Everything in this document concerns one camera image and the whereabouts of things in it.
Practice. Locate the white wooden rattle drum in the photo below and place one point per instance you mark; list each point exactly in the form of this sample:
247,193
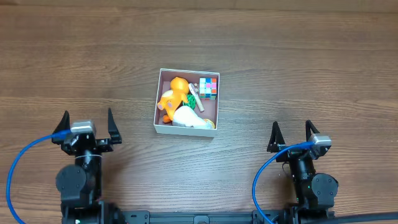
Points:
196,96

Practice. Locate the multicolour puzzle cube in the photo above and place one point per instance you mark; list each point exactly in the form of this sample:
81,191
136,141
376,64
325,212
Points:
208,88

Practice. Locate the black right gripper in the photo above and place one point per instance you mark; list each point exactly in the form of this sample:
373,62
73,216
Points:
294,152

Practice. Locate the orange bear figurine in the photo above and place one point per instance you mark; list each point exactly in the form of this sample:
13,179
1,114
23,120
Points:
173,98

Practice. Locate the black mounting rail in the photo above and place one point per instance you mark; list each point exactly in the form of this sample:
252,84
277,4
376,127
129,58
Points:
110,213

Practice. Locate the white cardboard box pink interior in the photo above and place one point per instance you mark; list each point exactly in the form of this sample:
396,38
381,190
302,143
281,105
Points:
211,107

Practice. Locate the green round lid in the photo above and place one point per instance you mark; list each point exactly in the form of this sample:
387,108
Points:
191,102

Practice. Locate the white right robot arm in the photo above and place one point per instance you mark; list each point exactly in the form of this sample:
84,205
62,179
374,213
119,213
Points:
315,191

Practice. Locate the white plush duck orange feet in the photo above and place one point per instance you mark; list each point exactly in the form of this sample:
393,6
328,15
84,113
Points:
185,117

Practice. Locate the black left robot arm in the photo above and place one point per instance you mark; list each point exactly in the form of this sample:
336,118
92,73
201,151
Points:
80,184

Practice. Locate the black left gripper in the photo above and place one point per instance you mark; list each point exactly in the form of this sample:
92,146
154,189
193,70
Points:
87,144

